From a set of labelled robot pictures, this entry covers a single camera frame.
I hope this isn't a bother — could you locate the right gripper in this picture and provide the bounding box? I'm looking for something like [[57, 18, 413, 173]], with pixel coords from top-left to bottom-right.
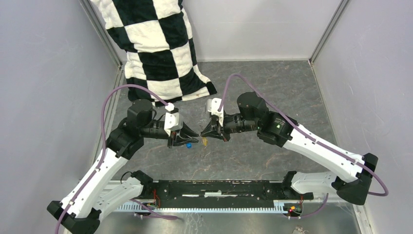
[[201, 111, 259, 142]]

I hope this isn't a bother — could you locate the metal key organizer plate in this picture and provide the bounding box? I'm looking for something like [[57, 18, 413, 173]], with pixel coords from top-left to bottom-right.
[[199, 120, 207, 165]]

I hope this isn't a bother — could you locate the yellow tagged key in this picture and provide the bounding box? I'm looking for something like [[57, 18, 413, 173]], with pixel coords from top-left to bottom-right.
[[202, 137, 208, 146]]

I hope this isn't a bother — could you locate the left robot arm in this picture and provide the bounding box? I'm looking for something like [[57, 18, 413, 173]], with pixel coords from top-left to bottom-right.
[[47, 99, 199, 234]]

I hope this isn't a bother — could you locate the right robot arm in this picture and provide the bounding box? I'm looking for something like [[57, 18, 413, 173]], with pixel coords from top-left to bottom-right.
[[201, 92, 378, 205]]

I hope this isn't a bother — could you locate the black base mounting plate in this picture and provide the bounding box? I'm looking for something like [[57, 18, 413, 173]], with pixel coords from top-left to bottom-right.
[[136, 180, 314, 209]]

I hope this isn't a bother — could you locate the black white checkered blanket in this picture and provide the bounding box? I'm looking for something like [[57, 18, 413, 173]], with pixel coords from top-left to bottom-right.
[[94, 0, 217, 107]]

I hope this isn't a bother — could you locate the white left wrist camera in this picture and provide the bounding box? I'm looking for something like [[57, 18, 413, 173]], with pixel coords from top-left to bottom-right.
[[164, 103, 179, 136]]

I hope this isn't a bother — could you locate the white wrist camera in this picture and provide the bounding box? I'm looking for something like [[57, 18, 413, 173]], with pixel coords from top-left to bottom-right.
[[206, 98, 224, 127], [164, 103, 179, 136]]

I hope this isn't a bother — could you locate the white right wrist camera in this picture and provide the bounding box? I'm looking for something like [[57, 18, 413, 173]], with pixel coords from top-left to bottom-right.
[[206, 98, 224, 127]]

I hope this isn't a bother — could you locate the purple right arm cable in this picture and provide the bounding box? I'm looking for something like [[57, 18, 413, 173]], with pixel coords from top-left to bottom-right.
[[218, 73, 390, 220]]

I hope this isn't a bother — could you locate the white slotted cable duct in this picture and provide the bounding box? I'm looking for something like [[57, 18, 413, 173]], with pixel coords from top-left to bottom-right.
[[119, 201, 286, 214]]

